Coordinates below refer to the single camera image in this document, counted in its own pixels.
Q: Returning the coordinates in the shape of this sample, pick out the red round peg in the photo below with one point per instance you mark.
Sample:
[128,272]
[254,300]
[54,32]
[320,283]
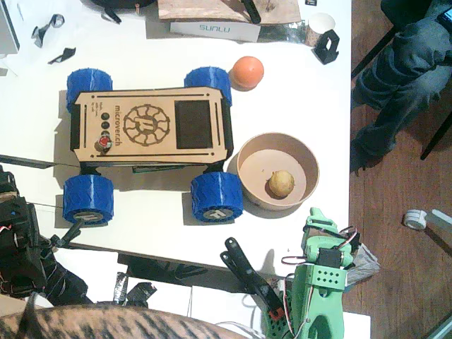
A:
[103,142]

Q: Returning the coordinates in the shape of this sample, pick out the wooden top rover blue wheels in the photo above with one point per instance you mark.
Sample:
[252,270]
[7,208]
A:
[148,123]

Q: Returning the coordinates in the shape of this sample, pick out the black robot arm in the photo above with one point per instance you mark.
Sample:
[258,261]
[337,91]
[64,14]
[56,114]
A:
[21,229]

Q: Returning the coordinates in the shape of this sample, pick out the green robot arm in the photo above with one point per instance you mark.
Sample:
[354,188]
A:
[303,289]

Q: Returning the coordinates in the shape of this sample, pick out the grey crumpled bag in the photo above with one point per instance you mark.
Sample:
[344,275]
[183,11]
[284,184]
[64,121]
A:
[365,265]

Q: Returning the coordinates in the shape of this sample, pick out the black clamp red trigger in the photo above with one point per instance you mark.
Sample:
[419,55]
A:
[247,268]

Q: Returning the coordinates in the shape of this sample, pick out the brown paper bowl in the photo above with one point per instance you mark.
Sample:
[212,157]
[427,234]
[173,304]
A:
[279,155]

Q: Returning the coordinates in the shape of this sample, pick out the white tape roll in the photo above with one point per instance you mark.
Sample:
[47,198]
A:
[415,219]

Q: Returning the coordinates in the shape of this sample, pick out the white plastic piece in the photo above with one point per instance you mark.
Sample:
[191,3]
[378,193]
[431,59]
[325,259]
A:
[441,216]

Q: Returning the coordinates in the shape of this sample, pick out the orange ball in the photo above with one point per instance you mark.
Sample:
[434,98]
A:
[248,71]

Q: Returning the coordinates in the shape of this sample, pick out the person in grey trousers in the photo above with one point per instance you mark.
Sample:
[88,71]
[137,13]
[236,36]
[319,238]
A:
[406,70]

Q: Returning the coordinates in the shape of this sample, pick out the brown black striped fur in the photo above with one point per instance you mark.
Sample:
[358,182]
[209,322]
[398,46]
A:
[106,323]

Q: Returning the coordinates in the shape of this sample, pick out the silver foil bag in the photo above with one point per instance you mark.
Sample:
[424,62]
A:
[282,33]

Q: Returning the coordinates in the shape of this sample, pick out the paper cup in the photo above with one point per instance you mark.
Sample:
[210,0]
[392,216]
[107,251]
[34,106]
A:
[319,24]

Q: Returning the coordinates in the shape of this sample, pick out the white SUNLU box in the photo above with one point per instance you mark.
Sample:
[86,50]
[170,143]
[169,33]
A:
[215,31]

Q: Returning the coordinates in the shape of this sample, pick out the small black card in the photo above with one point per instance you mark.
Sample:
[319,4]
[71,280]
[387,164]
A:
[310,2]

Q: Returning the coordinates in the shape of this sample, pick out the black bar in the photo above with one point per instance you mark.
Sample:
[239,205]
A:
[251,10]

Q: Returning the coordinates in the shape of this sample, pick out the wooden board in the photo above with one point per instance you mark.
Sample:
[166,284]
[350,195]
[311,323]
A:
[212,8]

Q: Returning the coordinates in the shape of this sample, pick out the black printed bracket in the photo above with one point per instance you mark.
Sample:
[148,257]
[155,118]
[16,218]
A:
[323,53]

